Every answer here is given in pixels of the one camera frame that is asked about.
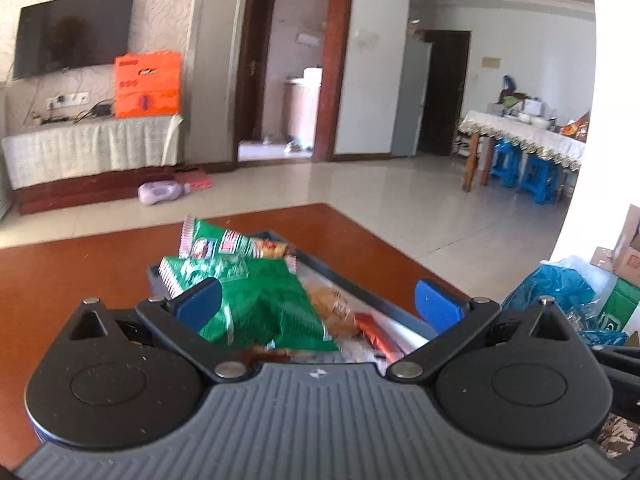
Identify camouflage cloth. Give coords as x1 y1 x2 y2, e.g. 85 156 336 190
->
595 416 640 473

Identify green snack packet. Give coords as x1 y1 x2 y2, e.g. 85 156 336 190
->
159 255 341 353
179 214 298 273

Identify grey refrigerator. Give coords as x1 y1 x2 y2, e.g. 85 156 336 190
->
391 37 433 158

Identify wooden kitchen cabinet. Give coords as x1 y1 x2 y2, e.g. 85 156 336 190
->
282 76 321 141

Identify dark wooden door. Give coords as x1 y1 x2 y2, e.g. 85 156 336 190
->
417 30 472 157

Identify blue plastic bag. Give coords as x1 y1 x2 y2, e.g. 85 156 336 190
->
501 259 628 348

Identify orange snack bags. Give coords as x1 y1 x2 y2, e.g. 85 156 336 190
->
560 112 591 141

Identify black wall television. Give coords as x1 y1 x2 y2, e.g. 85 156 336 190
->
12 0 136 81

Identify orange cardboard box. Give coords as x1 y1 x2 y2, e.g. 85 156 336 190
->
114 51 182 120

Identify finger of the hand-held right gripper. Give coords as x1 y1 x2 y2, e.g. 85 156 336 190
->
592 345 640 418

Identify pink floor mat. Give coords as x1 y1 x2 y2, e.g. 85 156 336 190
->
175 170 212 192

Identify red snack packet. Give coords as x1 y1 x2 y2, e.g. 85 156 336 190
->
354 311 405 363

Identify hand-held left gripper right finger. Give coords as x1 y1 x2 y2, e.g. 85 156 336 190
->
385 280 576 382

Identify wooden door with handle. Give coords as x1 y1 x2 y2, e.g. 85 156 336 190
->
239 0 277 142

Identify purple plastic bottle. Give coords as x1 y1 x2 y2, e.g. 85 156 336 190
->
138 181 191 208

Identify brown cardboard box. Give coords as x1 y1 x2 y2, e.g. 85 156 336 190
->
590 204 640 286

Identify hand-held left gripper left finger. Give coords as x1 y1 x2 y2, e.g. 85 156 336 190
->
67 276 251 383

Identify white wall socket strip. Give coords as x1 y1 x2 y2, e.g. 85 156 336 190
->
46 91 90 110

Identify green cardboard box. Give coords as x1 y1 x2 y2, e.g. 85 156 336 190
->
597 277 640 336

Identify brown snack packet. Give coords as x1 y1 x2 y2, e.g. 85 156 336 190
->
304 284 362 342

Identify cloth-covered tv cabinet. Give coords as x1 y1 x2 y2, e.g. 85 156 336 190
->
1 114 185 191

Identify wooden dining table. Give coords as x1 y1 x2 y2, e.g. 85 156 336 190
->
462 130 576 193

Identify dining table with lace cloth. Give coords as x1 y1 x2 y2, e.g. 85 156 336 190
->
459 110 587 171

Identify wooden television cabinet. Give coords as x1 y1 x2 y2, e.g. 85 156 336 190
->
15 162 201 216

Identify wooden door frame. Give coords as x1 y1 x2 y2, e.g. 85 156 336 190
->
234 0 357 163

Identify grey cardboard box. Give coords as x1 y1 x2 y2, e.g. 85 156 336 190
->
146 230 471 363

